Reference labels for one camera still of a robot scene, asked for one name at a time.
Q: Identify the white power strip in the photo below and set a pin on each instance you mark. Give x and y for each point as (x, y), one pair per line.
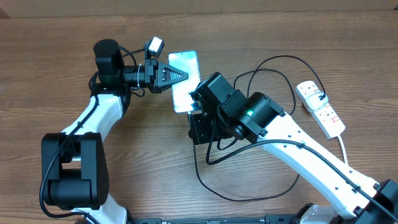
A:
(326, 117)

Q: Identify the Samsung Galaxy smartphone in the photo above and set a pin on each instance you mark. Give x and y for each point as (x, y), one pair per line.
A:
(187, 62)

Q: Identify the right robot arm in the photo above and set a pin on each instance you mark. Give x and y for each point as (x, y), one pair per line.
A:
(353, 197)

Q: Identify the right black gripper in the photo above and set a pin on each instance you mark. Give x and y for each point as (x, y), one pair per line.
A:
(201, 134)

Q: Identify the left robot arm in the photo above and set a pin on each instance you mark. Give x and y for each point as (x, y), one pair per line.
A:
(75, 178)

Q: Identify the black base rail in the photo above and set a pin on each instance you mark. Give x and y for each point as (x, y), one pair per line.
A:
(268, 219)

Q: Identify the white USB charger plug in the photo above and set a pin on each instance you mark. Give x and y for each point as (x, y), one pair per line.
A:
(316, 101)

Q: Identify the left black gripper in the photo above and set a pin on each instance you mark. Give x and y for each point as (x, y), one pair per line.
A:
(153, 68)

